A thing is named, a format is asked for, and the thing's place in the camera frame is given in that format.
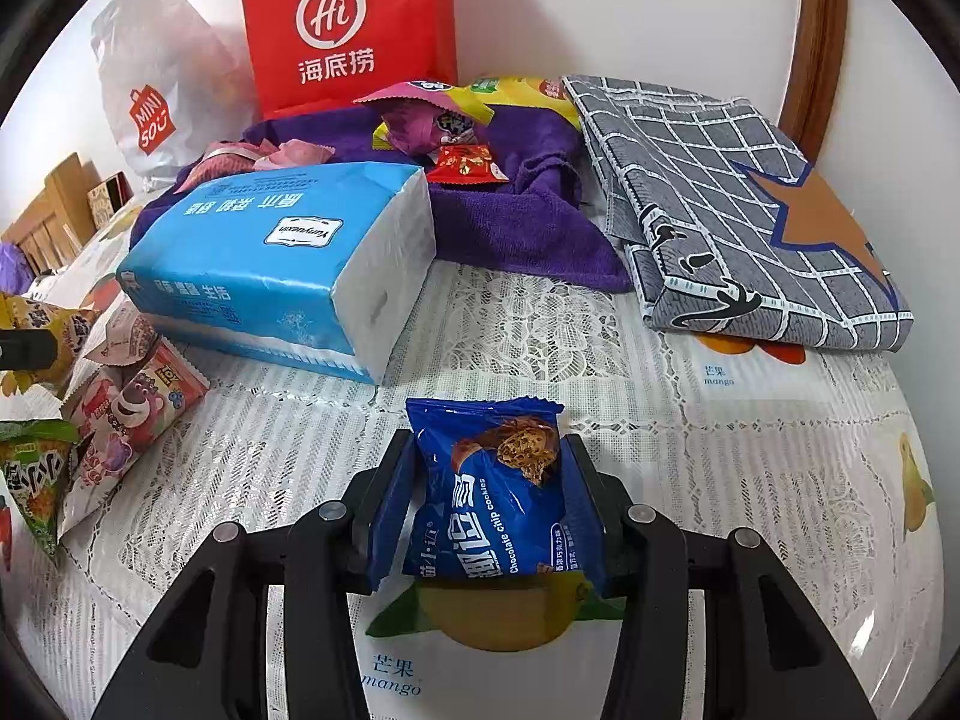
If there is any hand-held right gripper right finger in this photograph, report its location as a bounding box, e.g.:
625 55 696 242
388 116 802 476
561 433 875 720

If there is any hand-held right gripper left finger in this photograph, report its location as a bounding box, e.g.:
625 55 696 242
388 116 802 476
90 427 422 720

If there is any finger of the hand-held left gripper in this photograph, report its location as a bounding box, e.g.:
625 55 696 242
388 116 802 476
0 330 59 374

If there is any yellow snack packet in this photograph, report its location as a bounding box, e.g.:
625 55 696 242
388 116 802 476
0 292 100 400

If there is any blue cookie packet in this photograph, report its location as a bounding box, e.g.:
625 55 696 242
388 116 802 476
403 397 565 580

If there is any green snack packet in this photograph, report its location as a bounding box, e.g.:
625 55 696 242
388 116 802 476
0 420 81 565

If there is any pink bear print packet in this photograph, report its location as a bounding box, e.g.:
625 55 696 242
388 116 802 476
58 337 212 541

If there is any wooden headboard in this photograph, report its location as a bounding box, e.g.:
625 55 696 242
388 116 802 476
0 152 102 278

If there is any decorated gift box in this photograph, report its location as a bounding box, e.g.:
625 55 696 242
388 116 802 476
86 172 134 230

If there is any blue tissue pack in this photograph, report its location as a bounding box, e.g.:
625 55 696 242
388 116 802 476
116 161 437 388

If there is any pink ribbon packet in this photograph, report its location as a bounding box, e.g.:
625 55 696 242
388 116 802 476
176 139 260 192

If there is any purple towel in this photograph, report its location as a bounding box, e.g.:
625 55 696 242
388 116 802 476
131 101 635 293

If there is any white plastic shopping bag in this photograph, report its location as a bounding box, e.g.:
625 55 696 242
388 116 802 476
90 0 257 182

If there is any grey checked folded cloth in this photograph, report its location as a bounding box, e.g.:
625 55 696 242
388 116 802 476
562 73 917 353

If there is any small red packet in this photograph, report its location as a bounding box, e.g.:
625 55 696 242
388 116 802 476
426 144 511 187

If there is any yellow and pink candy packet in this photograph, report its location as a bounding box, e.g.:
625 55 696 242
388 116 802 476
352 81 496 160

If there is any large yellow snack bag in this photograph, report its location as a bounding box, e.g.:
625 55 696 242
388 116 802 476
450 75 583 133

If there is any red paper bag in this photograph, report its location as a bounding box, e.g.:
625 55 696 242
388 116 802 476
238 0 458 121

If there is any brown wooden door frame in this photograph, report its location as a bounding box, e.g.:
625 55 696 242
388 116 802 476
776 0 848 166

